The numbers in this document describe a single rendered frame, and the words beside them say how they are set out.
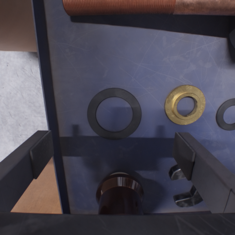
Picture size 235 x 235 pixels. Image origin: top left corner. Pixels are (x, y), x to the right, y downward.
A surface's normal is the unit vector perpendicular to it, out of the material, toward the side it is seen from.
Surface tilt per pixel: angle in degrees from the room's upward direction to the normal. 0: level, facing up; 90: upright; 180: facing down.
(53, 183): 90
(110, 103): 0
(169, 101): 0
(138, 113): 0
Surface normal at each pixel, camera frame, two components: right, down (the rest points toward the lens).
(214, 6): -0.14, 0.86
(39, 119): 0.01, 0.30
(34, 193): 0.05, -0.95
